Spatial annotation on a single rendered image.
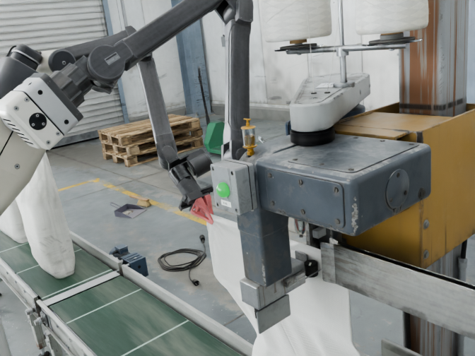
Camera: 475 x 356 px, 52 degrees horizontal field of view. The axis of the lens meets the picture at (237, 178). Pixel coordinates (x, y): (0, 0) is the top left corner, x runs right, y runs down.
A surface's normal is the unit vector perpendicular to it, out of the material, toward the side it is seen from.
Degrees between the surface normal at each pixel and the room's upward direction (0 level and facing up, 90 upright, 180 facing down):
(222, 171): 90
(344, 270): 90
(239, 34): 77
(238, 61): 69
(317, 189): 90
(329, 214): 90
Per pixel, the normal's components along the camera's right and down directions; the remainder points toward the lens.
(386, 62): -0.76, 0.27
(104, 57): 0.40, -0.14
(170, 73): 0.64, 0.16
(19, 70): 0.76, -0.34
